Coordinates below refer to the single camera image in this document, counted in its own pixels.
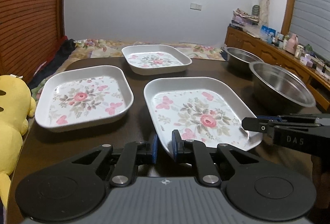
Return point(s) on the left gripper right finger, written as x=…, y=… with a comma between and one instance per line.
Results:
x=196, y=154

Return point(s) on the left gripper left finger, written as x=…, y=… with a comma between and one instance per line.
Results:
x=127, y=160

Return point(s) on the floral square plate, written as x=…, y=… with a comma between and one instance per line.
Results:
x=148, y=60
x=200, y=108
x=82, y=98

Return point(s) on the large steel bowl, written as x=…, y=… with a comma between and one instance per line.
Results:
x=280, y=89

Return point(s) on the wooden sideboard cabinet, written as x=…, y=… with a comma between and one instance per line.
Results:
x=317, y=84

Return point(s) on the pink bottle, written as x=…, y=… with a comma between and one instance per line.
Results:
x=292, y=44

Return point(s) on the far steel bowl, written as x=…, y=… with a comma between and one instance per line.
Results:
x=240, y=59

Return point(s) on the blue picture card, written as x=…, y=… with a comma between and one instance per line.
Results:
x=267, y=34

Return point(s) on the dark clothes on bed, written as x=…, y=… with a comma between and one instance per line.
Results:
x=53, y=64

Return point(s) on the yellow plush toy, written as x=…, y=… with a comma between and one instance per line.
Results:
x=17, y=105

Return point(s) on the stack of folded cloths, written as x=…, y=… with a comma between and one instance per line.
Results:
x=244, y=20

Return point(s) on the wooden louvered wardrobe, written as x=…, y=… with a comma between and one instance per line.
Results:
x=32, y=31

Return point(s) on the white wall switch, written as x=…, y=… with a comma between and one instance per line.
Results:
x=194, y=6

